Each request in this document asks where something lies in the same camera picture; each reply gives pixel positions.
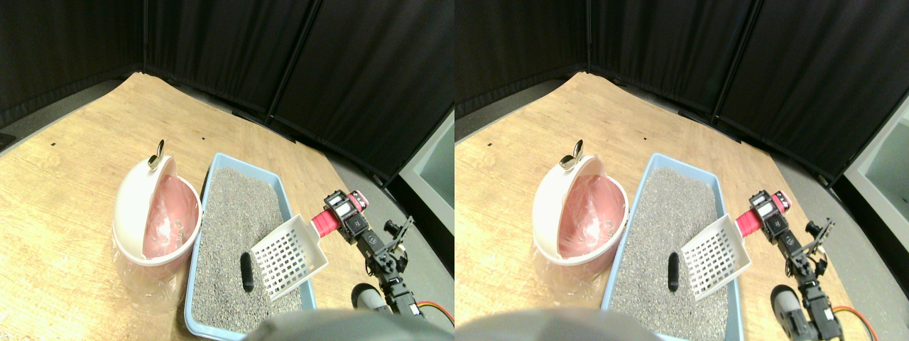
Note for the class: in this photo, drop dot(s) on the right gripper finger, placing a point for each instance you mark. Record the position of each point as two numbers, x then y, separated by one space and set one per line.
767 207
341 207

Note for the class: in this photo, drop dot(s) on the black lump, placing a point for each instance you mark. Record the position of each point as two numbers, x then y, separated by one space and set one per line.
247 273
673 273

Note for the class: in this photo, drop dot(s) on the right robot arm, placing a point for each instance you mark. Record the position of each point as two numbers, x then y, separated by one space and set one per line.
383 266
817 305

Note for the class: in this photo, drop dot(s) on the white shelf unit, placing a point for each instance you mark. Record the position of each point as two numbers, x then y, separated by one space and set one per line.
433 170
880 170

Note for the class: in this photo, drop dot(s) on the blue litter tray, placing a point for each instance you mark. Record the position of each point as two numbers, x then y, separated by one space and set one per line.
657 234
227 234

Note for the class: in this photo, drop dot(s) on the white bin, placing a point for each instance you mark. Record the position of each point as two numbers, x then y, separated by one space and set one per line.
167 220
586 220

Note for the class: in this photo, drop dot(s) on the black bracket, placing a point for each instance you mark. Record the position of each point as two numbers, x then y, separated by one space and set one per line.
390 227
813 229

